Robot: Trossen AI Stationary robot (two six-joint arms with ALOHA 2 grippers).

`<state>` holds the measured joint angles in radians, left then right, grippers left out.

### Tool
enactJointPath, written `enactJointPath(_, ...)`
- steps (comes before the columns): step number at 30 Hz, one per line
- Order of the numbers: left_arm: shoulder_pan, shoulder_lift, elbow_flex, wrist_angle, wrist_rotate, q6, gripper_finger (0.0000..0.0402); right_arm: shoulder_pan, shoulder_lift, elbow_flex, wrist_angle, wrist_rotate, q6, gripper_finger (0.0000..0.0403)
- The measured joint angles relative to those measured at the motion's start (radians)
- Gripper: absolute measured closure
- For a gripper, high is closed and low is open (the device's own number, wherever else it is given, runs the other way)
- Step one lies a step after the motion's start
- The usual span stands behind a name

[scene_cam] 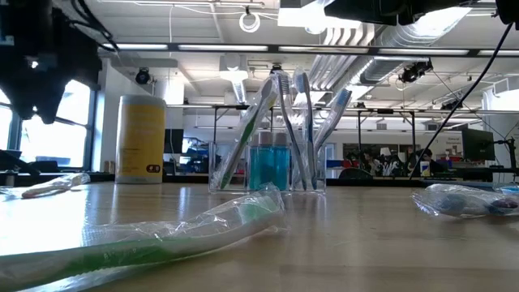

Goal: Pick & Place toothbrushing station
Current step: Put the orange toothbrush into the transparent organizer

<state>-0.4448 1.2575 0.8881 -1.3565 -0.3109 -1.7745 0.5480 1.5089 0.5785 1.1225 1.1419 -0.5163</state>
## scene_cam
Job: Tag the person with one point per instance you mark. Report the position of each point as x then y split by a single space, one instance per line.
429 161

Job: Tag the black monitor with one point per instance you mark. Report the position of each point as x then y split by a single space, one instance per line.
478 144

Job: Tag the blue mouthwash bottle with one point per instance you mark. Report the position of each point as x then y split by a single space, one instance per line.
259 166
281 166

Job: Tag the clear acrylic organizer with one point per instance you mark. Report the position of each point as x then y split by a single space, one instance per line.
211 162

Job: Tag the black aluminium table frame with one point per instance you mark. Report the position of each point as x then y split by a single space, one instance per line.
365 182

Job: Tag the large window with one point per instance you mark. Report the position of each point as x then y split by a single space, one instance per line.
61 142

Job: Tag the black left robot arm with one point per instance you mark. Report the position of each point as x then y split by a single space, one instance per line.
24 32

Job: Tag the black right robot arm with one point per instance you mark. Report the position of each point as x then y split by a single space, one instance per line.
509 10

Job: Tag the black round ceiling camera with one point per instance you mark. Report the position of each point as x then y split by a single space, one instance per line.
276 68
142 76

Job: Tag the white bottle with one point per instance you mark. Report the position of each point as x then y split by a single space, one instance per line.
424 168

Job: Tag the dark monitor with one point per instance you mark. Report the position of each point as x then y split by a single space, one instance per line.
173 140

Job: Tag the dark blue toothbrush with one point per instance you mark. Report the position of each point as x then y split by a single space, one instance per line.
458 201

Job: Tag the silver ventilation duct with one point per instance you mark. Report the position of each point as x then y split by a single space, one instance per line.
389 44

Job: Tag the yellow wipes canister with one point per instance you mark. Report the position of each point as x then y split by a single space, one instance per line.
140 138

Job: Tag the long ceiling light strip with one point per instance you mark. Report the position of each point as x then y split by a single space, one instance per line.
223 47

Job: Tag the black ceiling device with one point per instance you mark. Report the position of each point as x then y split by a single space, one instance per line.
413 72
452 104

